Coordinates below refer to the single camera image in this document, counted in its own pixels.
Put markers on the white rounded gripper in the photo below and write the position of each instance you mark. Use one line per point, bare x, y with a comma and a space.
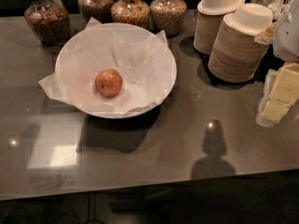
288, 38

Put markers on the left glass cereal jar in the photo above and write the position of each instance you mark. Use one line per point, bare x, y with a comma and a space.
49, 20

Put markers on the white bowl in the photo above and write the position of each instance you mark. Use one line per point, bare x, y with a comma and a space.
162, 62

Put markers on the glass cereal jar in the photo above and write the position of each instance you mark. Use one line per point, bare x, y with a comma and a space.
134, 12
168, 15
97, 9
49, 20

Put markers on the red yellow apple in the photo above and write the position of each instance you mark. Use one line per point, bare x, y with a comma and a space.
108, 82

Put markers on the white utensil bundle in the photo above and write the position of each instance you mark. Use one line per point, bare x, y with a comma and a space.
288, 2

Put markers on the front stack of paper bowls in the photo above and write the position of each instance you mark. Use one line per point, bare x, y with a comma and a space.
235, 56

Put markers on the white paper liner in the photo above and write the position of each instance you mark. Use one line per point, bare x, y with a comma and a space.
130, 56

